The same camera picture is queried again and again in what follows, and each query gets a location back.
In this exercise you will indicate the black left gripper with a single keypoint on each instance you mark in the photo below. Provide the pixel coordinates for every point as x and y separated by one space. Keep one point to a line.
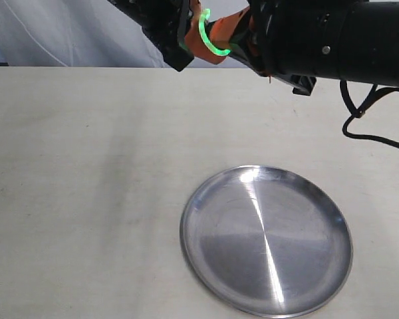
172 27

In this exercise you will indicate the round stainless steel plate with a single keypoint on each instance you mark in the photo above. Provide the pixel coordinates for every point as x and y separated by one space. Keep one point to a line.
266 241

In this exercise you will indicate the green glow stick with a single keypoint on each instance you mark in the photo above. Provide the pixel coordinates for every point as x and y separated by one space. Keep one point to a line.
203 19

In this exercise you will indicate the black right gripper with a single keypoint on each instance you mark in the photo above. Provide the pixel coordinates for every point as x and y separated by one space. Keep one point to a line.
251 35

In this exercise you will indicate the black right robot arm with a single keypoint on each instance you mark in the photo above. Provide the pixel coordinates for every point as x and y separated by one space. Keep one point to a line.
298 42

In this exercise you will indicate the white backdrop curtain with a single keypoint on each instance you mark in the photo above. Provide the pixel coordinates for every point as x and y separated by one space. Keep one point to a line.
74 34

